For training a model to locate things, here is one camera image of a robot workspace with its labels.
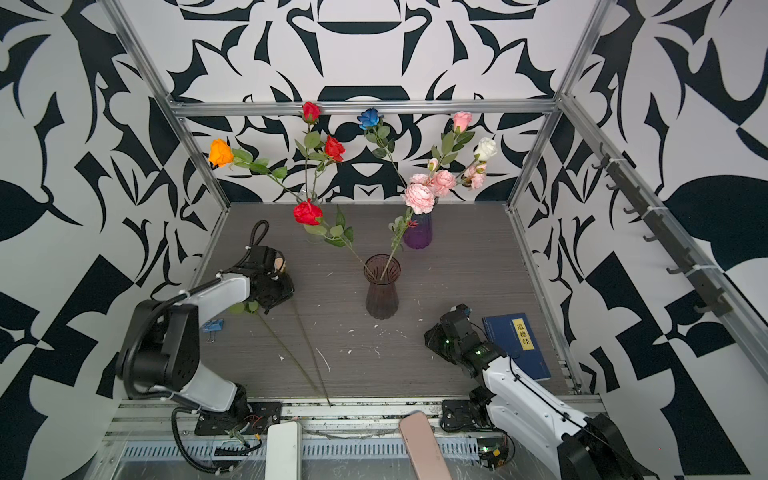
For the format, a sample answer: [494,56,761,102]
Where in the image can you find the grey hook rack rail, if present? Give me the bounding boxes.
[593,145,733,317]

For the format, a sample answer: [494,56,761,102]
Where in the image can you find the dark maroon glass vase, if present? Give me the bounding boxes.
[363,254,402,320]

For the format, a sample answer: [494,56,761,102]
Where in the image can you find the blue binder clip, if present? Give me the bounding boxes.
[201,319,224,343]

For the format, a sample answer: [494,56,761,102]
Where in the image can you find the orange artificial rose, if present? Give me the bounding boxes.
[208,139,302,203]

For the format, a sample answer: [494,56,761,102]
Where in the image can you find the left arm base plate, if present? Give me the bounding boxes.
[194,401,283,436]

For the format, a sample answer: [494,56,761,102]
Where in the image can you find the clear glass vase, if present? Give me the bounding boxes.
[293,186,324,244]

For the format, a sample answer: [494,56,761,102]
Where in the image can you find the purple blue glass vase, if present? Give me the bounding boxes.
[402,213,433,250]

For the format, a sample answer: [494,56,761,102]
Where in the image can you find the pink artificial rose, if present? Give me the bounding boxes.
[427,112,474,174]

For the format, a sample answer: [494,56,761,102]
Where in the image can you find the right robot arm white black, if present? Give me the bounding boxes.
[424,304,659,479]

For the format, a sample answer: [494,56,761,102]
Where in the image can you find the pink peony flower spray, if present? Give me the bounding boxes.
[431,162,487,198]

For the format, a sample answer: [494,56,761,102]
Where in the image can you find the white phone-like device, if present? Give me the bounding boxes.
[264,421,303,480]

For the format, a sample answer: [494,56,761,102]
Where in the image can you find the small red artificial rose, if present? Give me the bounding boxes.
[296,102,321,200]

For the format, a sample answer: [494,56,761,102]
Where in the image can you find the white artificial rose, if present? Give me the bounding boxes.
[472,137,499,168]

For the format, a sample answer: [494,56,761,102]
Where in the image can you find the pink phone-like device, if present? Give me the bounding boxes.
[399,411,452,480]

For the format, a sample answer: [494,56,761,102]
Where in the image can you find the blue book yellow label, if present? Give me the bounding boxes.
[482,313,551,382]

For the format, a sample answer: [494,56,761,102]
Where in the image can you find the blue artificial rose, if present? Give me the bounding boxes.
[357,108,407,188]

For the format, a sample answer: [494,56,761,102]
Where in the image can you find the small circuit board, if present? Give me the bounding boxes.
[477,436,516,471]

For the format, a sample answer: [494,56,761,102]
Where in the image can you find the large red artificial rose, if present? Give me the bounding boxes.
[307,132,346,201]

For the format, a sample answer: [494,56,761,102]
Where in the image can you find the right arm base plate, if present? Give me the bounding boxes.
[439,399,496,433]

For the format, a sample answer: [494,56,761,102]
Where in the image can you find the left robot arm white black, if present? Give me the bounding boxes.
[116,220,294,476]

